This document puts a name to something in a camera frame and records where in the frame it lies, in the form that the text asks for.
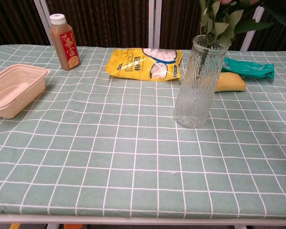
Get pink rose bouquet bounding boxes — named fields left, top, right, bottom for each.
left=199, top=0, right=286, bottom=52

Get clear glass jar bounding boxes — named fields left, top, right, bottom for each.
left=173, top=34, right=229, bottom=129

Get yellow marshmallow bag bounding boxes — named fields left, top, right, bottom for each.
left=105, top=48, right=184, bottom=82

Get green checkered tablecloth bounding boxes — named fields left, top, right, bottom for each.
left=0, top=45, right=286, bottom=220

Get yellow sponge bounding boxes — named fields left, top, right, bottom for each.
left=214, top=73, right=247, bottom=93

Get dark folding screen panels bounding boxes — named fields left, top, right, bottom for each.
left=0, top=0, right=286, bottom=52

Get brown juice bottle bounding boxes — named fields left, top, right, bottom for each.
left=49, top=13, right=81, bottom=72

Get teal plastic snack bag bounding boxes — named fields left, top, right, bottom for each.
left=221, top=57, right=275, bottom=81

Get beige lunch box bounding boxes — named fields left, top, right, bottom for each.
left=0, top=63, right=51, bottom=119

